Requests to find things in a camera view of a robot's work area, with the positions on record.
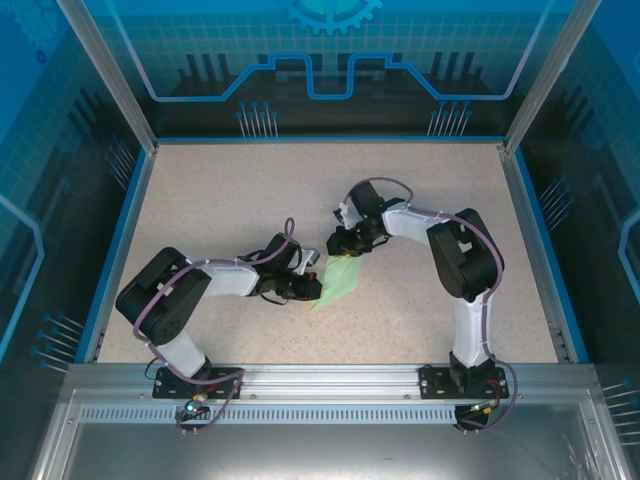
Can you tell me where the light green cloth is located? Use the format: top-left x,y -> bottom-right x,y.
309,253 -> 365,313

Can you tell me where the steel tray plate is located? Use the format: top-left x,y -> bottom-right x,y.
29,388 -> 631,480

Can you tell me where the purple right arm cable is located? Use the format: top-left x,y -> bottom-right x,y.
349,177 -> 519,436

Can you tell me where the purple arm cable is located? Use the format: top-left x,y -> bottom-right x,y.
349,177 -> 519,436
132,217 -> 297,437

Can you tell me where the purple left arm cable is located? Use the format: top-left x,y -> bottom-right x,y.
132,217 -> 297,437

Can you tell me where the aluminium table edge rail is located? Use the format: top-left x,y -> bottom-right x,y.
152,135 -> 506,147

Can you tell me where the slotted metal cable duct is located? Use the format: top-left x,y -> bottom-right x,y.
79,405 -> 464,426

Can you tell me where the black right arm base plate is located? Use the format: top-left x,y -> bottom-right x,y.
418,364 -> 507,400

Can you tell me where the blue edged aluminium side rail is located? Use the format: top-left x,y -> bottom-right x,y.
498,142 -> 591,365
73,144 -> 160,365

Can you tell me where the cable connector with green light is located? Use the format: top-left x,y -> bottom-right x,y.
183,393 -> 209,417
467,399 -> 503,417

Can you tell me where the thin black base cable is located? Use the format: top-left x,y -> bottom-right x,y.
143,354 -> 171,384

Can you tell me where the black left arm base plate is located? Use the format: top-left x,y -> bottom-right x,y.
152,366 -> 245,400

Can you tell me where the aluminium frame post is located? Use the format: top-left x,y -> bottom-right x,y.
53,0 -> 160,154
501,0 -> 605,154

